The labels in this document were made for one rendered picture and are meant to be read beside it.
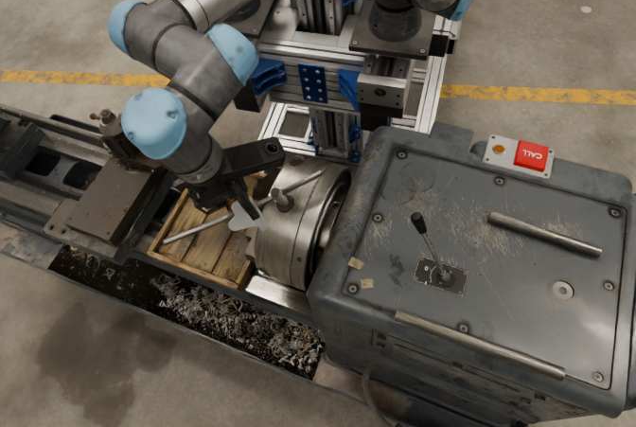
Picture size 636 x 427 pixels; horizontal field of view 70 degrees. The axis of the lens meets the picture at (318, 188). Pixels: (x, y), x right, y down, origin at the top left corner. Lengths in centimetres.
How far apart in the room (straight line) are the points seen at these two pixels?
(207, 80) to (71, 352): 204
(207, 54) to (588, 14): 307
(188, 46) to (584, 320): 77
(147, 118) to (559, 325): 74
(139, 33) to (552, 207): 79
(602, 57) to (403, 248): 250
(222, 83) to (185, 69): 5
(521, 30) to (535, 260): 244
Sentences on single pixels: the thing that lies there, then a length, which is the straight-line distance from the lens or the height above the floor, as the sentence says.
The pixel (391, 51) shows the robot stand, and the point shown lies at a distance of 134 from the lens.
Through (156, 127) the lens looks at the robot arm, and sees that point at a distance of 56.
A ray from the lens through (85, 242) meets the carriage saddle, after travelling 149.
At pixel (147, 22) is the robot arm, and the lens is 68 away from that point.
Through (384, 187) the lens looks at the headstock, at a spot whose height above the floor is 126.
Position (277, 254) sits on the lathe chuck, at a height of 117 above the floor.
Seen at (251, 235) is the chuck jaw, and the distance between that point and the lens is 111.
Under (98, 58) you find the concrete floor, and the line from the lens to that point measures 350.
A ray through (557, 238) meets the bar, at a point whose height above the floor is 128.
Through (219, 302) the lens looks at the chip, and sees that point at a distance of 164.
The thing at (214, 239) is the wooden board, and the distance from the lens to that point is 138.
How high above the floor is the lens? 209
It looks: 60 degrees down
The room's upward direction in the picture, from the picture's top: 10 degrees counter-clockwise
